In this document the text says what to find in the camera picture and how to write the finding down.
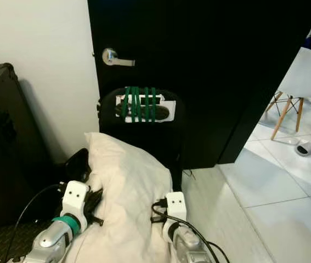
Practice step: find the black foam floor mat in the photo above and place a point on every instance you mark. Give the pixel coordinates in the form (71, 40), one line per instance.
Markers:
(1, 249)

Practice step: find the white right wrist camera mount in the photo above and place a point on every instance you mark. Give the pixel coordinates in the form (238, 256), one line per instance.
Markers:
(176, 207)

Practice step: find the black rounded object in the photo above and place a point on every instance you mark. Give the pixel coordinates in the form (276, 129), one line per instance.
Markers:
(77, 164)

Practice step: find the cream white pillow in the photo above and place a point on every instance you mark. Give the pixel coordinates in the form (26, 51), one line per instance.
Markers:
(133, 186)

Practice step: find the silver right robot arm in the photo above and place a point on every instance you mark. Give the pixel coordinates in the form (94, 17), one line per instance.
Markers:
(188, 246)

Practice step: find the white printed paper sheet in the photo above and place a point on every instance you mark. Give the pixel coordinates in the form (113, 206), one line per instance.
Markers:
(167, 112)

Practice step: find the black equipment case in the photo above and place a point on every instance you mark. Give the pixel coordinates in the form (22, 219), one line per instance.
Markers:
(1, 153)

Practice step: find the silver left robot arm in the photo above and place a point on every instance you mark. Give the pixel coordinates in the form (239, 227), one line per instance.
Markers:
(51, 240)

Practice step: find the black door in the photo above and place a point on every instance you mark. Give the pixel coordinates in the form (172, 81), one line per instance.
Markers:
(204, 55)

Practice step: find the black folding chair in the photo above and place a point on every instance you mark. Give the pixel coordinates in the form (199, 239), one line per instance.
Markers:
(169, 142)

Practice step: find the white chair with wooden legs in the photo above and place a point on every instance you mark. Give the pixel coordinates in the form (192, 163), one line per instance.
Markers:
(303, 74)

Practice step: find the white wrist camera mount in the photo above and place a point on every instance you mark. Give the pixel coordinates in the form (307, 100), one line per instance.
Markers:
(176, 207)
(75, 198)

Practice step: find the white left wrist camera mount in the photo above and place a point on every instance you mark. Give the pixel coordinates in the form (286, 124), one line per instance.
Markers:
(75, 198)

